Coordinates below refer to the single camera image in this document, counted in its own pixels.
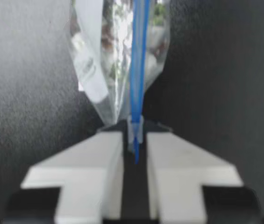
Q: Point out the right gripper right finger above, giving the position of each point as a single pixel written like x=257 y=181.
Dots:
x=183 y=168

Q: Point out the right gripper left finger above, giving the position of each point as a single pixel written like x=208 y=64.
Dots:
x=87 y=163

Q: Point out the clear zip bag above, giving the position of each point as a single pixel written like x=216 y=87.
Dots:
x=122 y=46

